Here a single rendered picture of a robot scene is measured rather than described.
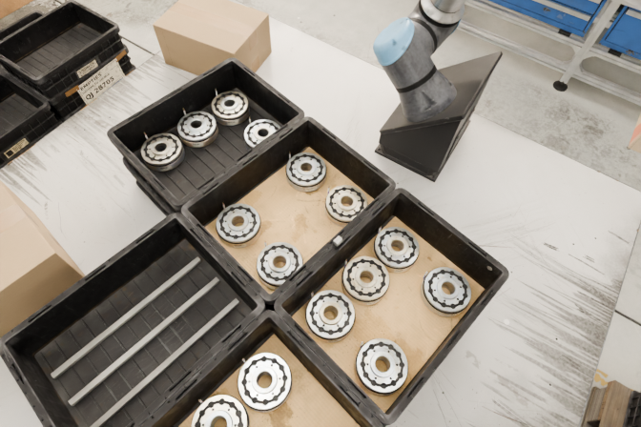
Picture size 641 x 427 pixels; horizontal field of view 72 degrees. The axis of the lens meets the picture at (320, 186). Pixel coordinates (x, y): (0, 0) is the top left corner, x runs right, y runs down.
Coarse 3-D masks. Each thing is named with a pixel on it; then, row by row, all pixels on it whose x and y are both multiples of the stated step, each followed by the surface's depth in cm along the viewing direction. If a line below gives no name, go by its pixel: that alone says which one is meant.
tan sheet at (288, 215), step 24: (264, 192) 110; (288, 192) 111; (312, 192) 111; (264, 216) 107; (288, 216) 107; (312, 216) 107; (264, 240) 103; (288, 240) 103; (312, 240) 104; (240, 264) 100; (264, 288) 97
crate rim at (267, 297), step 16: (320, 128) 109; (272, 144) 106; (224, 176) 100; (384, 176) 102; (208, 192) 98; (384, 192) 100; (192, 224) 94; (352, 224) 95; (208, 240) 92; (224, 256) 90; (320, 256) 91; (240, 272) 90; (304, 272) 89; (256, 288) 86; (272, 304) 87
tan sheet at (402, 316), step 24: (432, 264) 101; (336, 288) 97; (408, 288) 98; (480, 288) 99; (360, 312) 95; (384, 312) 95; (408, 312) 95; (432, 312) 95; (312, 336) 92; (360, 336) 92; (384, 336) 92; (408, 336) 92; (432, 336) 92; (336, 360) 89; (408, 360) 90; (360, 384) 87; (384, 408) 85
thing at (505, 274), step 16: (400, 192) 100; (448, 224) 96; (464, 240) 94; (288, 288) 87; (496, 288) 88; (480, 304) 88; (288, 320) 83; (464, 320) 85; (304, 336) 82; (320, 352) 80; (448, 352) 81; (336, 368) 79; (432, 368) 80; (352, 384) 79; (416, 384) 79; (368, 400) 76; (400, 400) 76; (384, 416) 75
